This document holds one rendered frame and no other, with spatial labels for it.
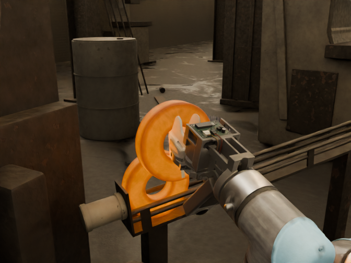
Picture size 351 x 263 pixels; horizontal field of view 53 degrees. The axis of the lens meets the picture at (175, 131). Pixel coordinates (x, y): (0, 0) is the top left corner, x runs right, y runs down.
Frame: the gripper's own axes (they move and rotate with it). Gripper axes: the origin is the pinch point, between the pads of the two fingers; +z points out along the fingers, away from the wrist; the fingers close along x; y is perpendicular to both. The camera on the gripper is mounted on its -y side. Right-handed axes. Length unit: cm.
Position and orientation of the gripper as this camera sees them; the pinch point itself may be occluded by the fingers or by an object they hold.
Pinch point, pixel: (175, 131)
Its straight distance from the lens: 68.0
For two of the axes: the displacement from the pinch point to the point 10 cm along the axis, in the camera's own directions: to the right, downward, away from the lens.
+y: 1.3, -8.5, -5.1
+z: -4.5, -5.1, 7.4
